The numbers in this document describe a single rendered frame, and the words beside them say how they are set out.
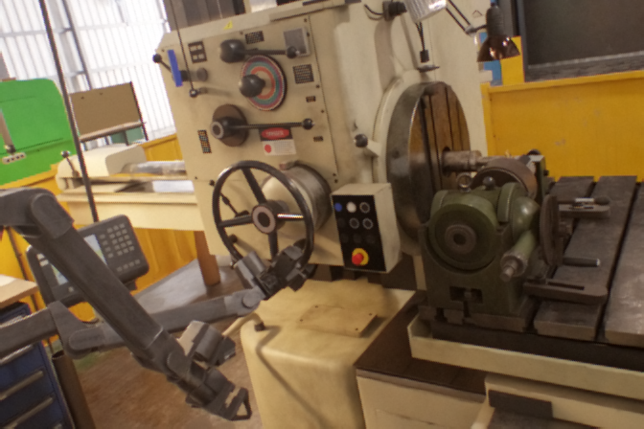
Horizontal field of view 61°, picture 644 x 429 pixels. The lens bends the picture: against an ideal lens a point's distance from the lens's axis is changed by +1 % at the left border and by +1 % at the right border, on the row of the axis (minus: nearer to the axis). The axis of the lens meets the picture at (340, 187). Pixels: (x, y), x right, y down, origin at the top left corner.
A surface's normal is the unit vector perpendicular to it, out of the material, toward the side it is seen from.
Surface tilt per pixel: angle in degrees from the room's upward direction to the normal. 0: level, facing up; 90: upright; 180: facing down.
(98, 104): 90
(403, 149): 66
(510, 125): 90
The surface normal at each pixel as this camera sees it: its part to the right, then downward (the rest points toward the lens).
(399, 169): -0.54, 0.09
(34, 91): 0.82, -0.10
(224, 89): -0.51, 0.32
